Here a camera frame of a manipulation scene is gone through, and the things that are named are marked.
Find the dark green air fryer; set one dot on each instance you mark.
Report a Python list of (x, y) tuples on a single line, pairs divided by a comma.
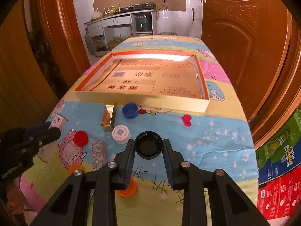
[(143, 23)]

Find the floral clear lighter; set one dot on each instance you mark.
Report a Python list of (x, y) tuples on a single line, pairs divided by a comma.
[(99, 154)]

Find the orange bottle cap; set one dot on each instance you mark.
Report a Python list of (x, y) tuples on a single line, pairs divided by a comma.
[(130, 190)]

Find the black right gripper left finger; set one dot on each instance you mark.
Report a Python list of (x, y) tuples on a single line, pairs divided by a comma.
[(69, 204)]

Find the yellow-orange bottle cap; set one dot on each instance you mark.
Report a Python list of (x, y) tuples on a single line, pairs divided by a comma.
[(75, 167)]

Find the potted green plant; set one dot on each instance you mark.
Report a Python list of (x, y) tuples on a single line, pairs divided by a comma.
[(116, 40)]

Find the white kitchen counter cabinet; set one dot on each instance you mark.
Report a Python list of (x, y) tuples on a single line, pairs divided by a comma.
[(103, 29)]

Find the red bottle cap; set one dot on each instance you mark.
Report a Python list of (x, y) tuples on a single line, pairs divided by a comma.
[(81, 138)]

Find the black gas stove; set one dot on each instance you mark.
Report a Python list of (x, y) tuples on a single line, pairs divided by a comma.
[(139, 7)]

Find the blue bottle cap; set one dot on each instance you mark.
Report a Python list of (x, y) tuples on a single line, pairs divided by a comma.
[(130, 110)]

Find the brown wooden door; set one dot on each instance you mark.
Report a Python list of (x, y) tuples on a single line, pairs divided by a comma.
[(257, 43)]

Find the colourful cartoon tablecloth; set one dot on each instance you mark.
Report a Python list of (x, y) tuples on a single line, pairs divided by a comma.
[(218, 138)]

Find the red drink carton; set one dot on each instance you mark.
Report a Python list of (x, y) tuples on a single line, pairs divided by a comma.
[(279, 197)]

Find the grey gas cylinder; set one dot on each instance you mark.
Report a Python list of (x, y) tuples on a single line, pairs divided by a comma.
[(88, 41)]

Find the orange cardboard tray box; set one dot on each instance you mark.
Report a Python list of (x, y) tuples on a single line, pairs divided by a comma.
[(161, 79)]

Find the black bottle cap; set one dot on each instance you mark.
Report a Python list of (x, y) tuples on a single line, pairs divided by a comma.
[(148, 145)]

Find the gold mirrored lighter box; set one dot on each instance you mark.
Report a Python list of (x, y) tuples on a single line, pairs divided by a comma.
[(108, 119)]

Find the white bottle cap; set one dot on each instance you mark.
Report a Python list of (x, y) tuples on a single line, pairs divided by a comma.
[(121, 134)]

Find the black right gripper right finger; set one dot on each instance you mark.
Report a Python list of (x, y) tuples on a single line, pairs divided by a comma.
[(229, 205)]

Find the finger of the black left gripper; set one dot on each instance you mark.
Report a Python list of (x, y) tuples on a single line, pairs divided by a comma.
[(47, 136), (42, 125)]

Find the green beer carton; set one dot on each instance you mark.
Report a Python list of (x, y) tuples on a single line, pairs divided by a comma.
[(281, 153)]

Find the white Hello Kitty lighter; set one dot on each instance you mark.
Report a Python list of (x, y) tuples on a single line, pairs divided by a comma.
[(46, 151)]

